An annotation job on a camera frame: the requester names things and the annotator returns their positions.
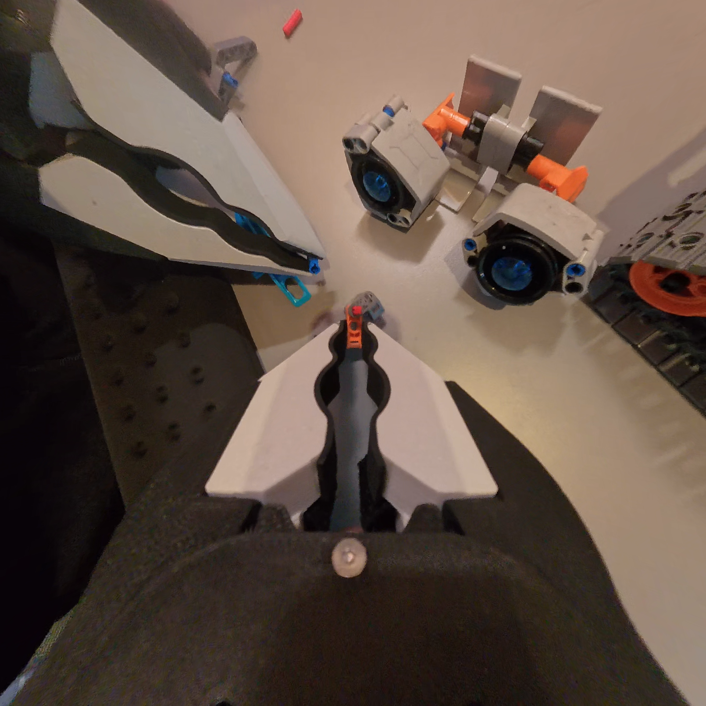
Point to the grey orange toy arm assembly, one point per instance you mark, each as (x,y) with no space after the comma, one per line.
(354,331)

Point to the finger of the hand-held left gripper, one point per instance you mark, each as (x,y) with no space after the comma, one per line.
(110,204)
(182,127)

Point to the dark grey angled toy beam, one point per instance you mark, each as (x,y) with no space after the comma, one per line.
(242,52)

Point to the black dimpled pad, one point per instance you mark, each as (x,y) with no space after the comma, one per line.
(165,358)

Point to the small red toy piece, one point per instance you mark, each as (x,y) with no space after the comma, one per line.
(293,23)

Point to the tracked toy robot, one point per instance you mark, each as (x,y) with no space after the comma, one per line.
(662,281)

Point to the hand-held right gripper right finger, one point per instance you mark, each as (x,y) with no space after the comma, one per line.
(435,441)

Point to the blue toy pin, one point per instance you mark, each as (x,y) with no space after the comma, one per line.
(315,267)

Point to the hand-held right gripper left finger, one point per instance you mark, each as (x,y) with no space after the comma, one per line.
(270,441)

